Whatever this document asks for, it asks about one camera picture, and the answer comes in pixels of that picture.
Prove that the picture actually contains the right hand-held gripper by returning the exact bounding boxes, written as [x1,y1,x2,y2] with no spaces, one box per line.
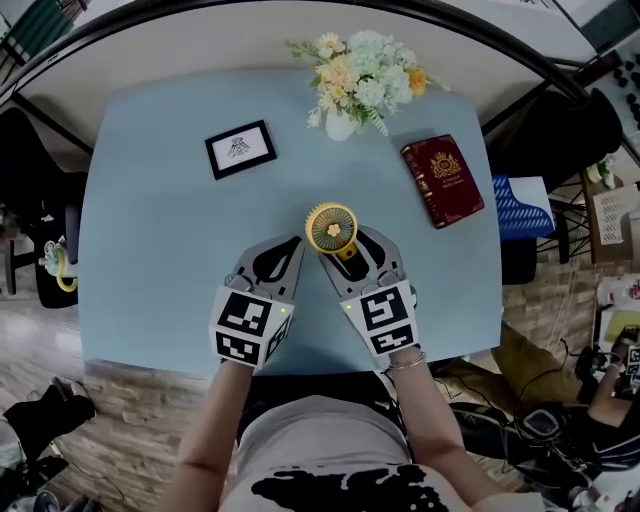
[317,225,421,358]

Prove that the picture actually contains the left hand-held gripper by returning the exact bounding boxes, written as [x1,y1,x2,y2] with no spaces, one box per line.
[208,235,307,377]

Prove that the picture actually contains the small yellow desk fan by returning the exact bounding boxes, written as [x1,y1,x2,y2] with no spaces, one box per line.
[305,201,361,263]

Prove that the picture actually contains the person's left forearm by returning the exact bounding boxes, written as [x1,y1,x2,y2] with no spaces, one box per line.
[176,356,262,512]

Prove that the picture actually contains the person's right forearm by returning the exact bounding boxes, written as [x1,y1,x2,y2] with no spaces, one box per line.
[383,348,502,507]

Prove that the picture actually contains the dark red hardcover book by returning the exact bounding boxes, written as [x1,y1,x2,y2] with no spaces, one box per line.
[400,133,486,231]

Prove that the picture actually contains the person's black shorts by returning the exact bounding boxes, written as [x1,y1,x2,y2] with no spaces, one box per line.
[238,371,402,442]

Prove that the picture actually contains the white vase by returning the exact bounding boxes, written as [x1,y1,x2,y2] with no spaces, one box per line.
[324,111,359,143]

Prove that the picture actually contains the blue patterned box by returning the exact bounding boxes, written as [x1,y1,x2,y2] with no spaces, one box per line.
[491,174,558,245]

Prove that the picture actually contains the person's white printed shirt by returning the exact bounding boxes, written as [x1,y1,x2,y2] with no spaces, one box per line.
[223,393,544,512]

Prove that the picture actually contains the pastel artificial flower bouquet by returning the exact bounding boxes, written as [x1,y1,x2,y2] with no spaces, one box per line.
[284,29,452,139]

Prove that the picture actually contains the pastel plush toy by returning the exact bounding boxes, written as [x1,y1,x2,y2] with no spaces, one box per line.
[38,238,81,293]

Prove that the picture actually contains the black mesh office chair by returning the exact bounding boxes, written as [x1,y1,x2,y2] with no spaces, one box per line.
[486,88,624,287]

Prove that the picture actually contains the black padded office chair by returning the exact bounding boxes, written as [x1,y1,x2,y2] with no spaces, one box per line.
[0,106,95,310]

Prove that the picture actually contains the small potted plant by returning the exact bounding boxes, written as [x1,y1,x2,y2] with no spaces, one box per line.
[586,154,617,190]

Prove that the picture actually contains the white perforated file tray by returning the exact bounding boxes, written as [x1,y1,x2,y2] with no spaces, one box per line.
[591,184,640,247]

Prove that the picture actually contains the black bag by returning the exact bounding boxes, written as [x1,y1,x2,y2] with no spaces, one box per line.
[1,383,97,452]

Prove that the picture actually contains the thin wrist bracelet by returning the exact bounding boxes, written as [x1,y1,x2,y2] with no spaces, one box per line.
[381,349,429,374]

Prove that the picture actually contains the black picture frame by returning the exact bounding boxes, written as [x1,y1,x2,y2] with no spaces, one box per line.
[203,119,279,182]

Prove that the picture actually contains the row of black wall-mounted items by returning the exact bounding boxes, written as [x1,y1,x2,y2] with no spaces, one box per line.
[611,53,640,127]

